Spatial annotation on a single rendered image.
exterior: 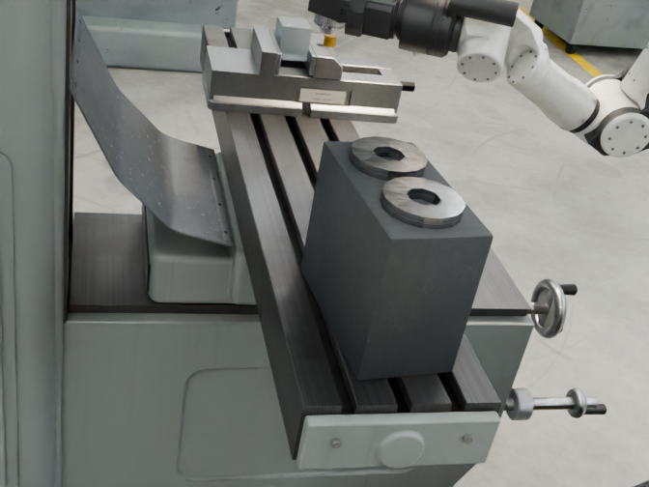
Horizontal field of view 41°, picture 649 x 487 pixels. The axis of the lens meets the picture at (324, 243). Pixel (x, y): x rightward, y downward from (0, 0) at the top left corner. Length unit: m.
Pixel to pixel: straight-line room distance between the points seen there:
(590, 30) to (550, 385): 3.47
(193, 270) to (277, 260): 0.23
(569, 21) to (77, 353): 4.80
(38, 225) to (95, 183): 2.09
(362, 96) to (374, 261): 0.72
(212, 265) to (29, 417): 0.37
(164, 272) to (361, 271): 0.47
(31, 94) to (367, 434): 0.58
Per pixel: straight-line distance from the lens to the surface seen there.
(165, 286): 1.36
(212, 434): 1.57
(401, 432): 0.97
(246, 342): 1.43
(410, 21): 1.28
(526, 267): 3.29
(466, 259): 0.93
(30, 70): 1.14
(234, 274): 1.33
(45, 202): 1.23
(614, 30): 5.96
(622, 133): 1.39
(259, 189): 1.31
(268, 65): 1.54
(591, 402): 1.77
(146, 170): 1.36
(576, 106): 1.38
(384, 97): 1.61
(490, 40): 1.28
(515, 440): 2.51
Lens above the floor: 1.61
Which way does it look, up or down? 31 degrees down
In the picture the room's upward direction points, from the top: 11 degrees clockwise
